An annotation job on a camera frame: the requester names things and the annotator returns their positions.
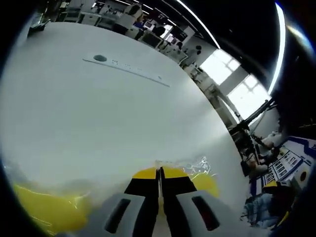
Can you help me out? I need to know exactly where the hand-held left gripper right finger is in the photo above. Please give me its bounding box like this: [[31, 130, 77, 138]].
[[159, 166, 247, 237]]

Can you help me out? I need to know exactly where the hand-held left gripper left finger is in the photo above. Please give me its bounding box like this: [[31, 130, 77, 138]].
[[88, 167, 159, 237]]

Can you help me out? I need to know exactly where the small yellow sponge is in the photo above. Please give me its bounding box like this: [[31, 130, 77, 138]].
[[154, 159, 220, 198]]

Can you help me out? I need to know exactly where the large yellow sponge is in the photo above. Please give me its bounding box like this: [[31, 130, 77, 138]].
[[12, 184, 94, 236]]

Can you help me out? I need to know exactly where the blue white printed cloth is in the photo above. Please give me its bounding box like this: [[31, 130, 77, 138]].
[[243, 192, 280, 226]]

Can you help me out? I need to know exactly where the black tripod stand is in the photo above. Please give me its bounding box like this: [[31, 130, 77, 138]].
[[231, 98, 277, 129]]

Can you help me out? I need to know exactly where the bright window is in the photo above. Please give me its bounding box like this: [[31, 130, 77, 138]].
[[199, 48, 270, 122]]

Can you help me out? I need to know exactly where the ceiling light strip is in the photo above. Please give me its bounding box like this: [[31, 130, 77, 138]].
[[267, 4, 285, 92]]

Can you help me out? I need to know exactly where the small black object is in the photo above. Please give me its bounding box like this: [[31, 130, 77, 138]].
[[28, 20, 50, 33]]

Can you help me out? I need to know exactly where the blue white wall poster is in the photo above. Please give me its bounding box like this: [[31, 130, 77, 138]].
[[251, 136, 316, 194]]

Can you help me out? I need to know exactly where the table cable port strip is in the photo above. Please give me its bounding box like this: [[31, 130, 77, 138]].
[[82, 53, 171, 88]]

